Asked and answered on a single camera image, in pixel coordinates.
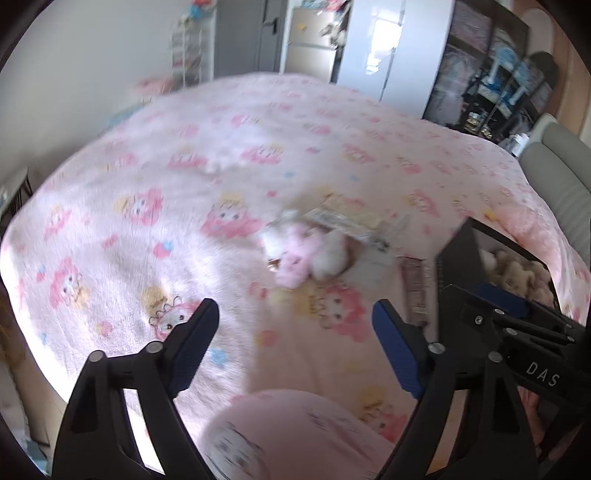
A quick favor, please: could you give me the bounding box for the black box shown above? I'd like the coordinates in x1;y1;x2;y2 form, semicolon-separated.
436;217;561;324

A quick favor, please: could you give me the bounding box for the grey door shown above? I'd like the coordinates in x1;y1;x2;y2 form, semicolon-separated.
213;0;289;79

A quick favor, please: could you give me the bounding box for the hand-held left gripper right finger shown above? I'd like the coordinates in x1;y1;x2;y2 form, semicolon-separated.
372;299;543;480

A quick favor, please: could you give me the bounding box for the beige fridge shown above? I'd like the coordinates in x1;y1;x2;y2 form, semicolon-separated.
283;7;352;84

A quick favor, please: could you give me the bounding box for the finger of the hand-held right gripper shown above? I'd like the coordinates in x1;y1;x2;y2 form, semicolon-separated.
475;281;585;333
438;284;571;347

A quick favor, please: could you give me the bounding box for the grey headboard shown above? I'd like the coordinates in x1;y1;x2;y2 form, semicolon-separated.
519;113;591;296

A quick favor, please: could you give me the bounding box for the dark shelf unit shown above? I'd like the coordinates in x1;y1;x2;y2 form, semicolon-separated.
422;0;561;144

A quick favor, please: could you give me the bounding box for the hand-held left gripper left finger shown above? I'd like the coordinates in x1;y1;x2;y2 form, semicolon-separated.
52;298;220;480

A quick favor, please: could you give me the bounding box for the brown hand cream tube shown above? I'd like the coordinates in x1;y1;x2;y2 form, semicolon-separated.
401;256;432;324

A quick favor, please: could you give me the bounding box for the clear plastic packet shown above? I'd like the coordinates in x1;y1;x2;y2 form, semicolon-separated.
302;196;404;252

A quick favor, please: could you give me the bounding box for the beige plush bear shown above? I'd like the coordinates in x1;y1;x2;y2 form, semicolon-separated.
492;258;555;303

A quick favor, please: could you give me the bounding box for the pink white plush toy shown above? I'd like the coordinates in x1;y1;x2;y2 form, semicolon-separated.
259;210;356;289

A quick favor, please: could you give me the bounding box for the white wire rack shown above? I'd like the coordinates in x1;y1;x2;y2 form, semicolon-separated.
168;9;218;93

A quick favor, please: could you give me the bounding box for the white wardrobe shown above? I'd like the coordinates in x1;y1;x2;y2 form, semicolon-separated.
330;0;455;104

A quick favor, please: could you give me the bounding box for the pink printed blanket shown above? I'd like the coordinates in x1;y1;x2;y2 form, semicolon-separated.
0;71;578;462

